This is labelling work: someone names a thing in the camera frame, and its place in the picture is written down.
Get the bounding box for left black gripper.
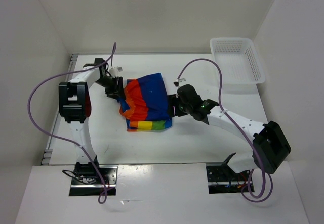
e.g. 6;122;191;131
95;75;127;101

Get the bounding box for rainbow striped shorts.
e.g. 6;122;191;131
118;73;172;132

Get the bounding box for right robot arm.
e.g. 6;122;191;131
168;84;291;180

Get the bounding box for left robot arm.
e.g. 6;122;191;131
58;58;125;184

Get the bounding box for white plastic basket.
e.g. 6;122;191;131
210;37;266;85

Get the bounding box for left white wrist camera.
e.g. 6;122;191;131
108;66;123;77

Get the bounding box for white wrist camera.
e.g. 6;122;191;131
173;78;186;87
108;66;123;77

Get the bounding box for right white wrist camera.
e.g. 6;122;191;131
173;78;186;87

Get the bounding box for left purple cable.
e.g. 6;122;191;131
27;42;117;204

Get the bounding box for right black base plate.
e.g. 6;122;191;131
206;164;250;194

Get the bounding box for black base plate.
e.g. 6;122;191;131
206;164;250;194
65;165;118;197

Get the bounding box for aluminium table edge rail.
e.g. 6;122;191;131
40;54;79;166

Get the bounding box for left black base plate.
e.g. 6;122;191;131
65;165;118;197

